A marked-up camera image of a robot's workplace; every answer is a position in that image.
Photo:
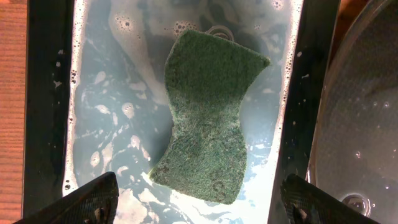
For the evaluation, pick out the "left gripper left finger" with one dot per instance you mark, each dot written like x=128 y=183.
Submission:
x=94 y=202

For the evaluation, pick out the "green yellow sponge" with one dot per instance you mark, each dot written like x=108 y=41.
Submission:
x=206 y=79

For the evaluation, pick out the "round black tray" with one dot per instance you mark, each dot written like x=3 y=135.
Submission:
x=354 y=152

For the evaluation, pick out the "rectangular tray with soapy water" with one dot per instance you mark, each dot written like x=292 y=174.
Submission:
x=96 y=99

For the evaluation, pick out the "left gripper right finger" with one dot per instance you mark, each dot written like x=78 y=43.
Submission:
x=305 y=203

